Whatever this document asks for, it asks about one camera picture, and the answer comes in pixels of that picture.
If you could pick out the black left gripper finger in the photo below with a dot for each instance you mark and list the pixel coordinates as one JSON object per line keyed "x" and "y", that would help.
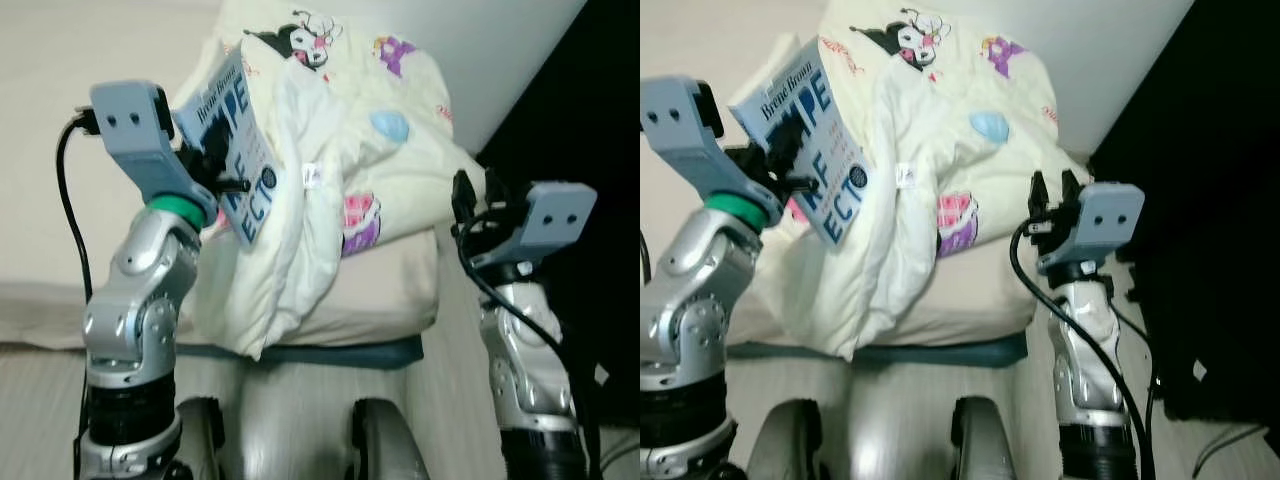
{"x": 217, "y": 148}
{"x": 782, "y": 148}

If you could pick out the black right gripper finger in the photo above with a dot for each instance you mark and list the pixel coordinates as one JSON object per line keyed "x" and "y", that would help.
{"x": 496, "y": 195}
{"x": 1041, "y": 195}
{"x": 464, "y": 200}
{"x": 1072, "y": 190}

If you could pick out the blue and white book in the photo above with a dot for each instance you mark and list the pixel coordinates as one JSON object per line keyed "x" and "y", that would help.
{"x": 830, "y": 150}
{"x": 250, "y": 170}

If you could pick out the cream cartoon print quilt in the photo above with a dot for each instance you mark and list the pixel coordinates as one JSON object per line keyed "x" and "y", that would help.
{"x": 300, "y": 250}
{"x": 900, "y": 260}

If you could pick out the silver black robot legs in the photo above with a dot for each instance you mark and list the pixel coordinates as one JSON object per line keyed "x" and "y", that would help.
{"x": 290, "y": 430}
{"x": 880, "y": 430}

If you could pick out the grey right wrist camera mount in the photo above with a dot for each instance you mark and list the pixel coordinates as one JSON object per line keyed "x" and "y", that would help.
{"x": 555, "y": 215}
{"x": 1105, "y": 215}

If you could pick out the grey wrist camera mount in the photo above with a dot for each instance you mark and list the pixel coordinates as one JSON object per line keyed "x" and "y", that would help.
{"x": 1105, "y": 215}
{"x": 690, "y": 140}
{"x": 135, "y": 140}
{"x": 555, "y": 215}

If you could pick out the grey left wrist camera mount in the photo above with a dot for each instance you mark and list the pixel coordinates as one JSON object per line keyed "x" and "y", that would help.
{"x": 690, "y": 140}
{"x": 135, "y": 140}

